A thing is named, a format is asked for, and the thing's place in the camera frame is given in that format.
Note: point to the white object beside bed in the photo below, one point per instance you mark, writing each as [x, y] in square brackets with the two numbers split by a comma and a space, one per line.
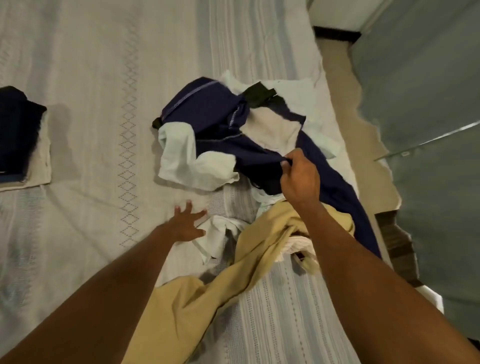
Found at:
[431, 298]

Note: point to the small crumpled white cloth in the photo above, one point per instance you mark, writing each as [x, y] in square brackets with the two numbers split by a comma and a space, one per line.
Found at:
[219, 234]

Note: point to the person's right forearm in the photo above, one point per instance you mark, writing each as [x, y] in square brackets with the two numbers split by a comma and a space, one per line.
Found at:
[375, 292]

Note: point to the person's right hand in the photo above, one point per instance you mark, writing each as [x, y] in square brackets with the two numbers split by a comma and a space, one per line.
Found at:
[300, 180]

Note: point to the person's left middle finger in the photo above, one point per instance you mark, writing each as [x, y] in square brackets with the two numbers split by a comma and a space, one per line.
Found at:
[188, 207]

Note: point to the person's left thumb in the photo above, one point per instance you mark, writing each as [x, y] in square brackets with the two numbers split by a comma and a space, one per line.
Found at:
[198, 233]

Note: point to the black garment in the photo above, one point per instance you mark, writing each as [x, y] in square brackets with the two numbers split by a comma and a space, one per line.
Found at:
[258, 93]

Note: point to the white garment with cream lining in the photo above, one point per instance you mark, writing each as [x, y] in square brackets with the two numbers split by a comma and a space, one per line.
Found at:
[273, 129]

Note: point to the person's left hand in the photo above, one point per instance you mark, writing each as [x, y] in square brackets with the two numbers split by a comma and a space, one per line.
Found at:
[182, 227]

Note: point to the brown wooden bed frame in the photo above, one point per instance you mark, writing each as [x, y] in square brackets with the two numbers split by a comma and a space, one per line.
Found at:
[399, 243]

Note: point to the navy blue garment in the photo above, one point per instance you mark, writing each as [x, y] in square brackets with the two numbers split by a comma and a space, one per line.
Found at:
[258, 157]

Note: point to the khaki trousers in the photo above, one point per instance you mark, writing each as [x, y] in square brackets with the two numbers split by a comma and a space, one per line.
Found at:
[232, 270]

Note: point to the folded beige garment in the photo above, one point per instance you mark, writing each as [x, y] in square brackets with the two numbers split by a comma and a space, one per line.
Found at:
[39, 165]

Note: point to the white striped bed sheet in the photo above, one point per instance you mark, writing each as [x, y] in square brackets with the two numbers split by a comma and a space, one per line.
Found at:
[93, 93]

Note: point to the person's right thumb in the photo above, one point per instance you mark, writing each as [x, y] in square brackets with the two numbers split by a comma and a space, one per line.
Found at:
[284, 173]

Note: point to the person's left forearm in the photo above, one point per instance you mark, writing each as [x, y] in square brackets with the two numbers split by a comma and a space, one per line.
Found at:
[97, 303]

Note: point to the grey wardrobe door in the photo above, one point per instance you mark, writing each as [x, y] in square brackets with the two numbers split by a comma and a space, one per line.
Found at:
[431, 75]

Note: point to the crumpled white shirt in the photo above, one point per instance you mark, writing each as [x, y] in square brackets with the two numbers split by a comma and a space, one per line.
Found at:
[180, 157]

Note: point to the folded navy garment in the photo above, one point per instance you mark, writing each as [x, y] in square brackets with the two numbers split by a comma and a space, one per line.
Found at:
[17, 131]

